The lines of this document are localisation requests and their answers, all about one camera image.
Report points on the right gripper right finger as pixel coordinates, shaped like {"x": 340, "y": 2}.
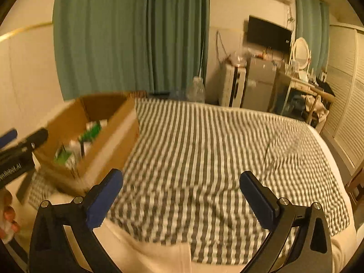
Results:
{"x": 311, "y": 250}

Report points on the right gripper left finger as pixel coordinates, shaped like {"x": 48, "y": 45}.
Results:
{"x": 50, "y": 250}

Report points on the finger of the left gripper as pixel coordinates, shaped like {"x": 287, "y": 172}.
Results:
{"x": 8, "y": 137}
{"x": 28, "y": 144}

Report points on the person left hand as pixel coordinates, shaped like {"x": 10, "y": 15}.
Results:
{"x": 9, "y": 226}

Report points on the large cardboard box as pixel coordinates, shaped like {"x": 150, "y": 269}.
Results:
{"x": 75, "y": 166}

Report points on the green snack packet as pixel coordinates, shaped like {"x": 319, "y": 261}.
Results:
{"x": 92, "y": 131}

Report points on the green curtain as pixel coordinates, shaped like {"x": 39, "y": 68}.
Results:
{"x": 130, "y": 45}
{"x": 312, "y": 23}

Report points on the white louvered wardrobe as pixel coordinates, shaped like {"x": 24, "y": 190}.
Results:
{"x": 344, "y": 126}

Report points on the checkered bed sheet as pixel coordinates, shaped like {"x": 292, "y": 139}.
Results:
{"x": 181, "y": 209}

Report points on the clear water jug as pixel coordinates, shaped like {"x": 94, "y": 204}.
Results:
{"x": 196, "y": 92}

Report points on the white dressing table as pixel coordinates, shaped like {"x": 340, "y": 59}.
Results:
{"x": 301, "y": 100}

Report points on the grey mini fridge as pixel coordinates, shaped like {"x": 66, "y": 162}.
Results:
{"x": 258, "y": 84}

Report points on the white suitcase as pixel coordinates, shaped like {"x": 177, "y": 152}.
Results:
{"x": 232, "y": 86}

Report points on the white oval mirror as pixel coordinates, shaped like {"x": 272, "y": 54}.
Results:
{"x": 300, "y": 54}

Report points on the black wall television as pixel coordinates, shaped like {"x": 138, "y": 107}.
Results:
{"x": 269, "y": 35}

